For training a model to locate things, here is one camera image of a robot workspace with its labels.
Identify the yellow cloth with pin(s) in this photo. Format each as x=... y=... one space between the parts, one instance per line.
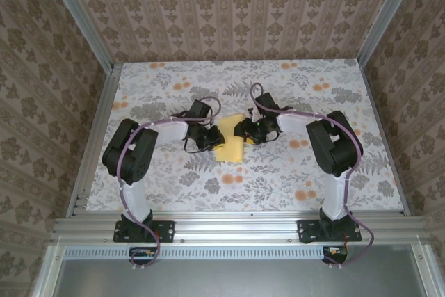
x=231 y=152

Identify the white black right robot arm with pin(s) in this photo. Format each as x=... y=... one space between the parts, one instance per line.
x=333 y=199

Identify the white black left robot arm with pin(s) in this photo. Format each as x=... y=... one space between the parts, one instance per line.
x=139 y=199

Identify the floral patterned table cover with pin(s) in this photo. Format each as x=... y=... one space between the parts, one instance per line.
x=278 y=178

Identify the small black electronics board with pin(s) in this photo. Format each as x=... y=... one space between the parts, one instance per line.
x=142 y=255
x=335 y=255

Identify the grey metal panel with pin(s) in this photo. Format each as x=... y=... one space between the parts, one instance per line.
x=236 y=281

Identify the wide aluminium frame rail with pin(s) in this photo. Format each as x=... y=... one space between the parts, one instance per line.
x=236 y=229

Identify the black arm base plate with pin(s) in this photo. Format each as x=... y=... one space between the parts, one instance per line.
x=307 y=231
x=163 y=231

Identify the aluminium table side rail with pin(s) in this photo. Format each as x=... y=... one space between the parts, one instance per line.
x=102 y=112
x=374 y=112

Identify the aluminium frame post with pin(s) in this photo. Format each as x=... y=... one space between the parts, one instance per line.
x=83 y=15
x=384 y=15

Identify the short aluminium frame bar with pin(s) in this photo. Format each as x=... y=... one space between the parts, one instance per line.
x=425 y=272
x=47 y=272

